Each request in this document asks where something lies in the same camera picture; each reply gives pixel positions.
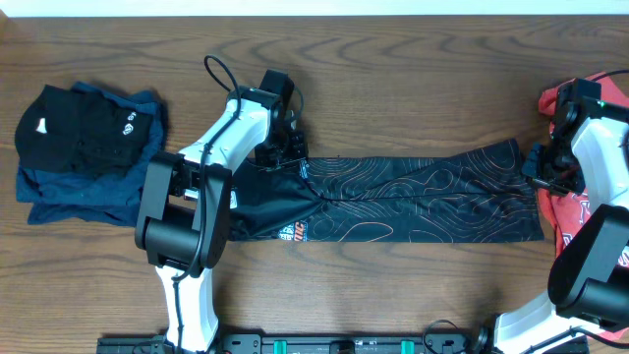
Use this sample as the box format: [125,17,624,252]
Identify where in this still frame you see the black printed cycling jersey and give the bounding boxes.
[229,140,543,244]

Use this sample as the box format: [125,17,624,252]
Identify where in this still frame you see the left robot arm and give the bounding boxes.
[135,70,308,353]

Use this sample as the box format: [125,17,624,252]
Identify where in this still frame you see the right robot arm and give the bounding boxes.
[476,72,628,353]

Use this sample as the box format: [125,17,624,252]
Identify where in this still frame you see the red printed t-shirt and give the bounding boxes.
[536,71,629,341]

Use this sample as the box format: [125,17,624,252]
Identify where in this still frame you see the folded navy blue shirt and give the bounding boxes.
[16,82,166,227]

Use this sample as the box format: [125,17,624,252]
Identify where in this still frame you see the folded black shirt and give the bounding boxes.
[15,86,153,176]

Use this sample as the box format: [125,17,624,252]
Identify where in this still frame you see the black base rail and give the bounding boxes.
[95,320,591,354]

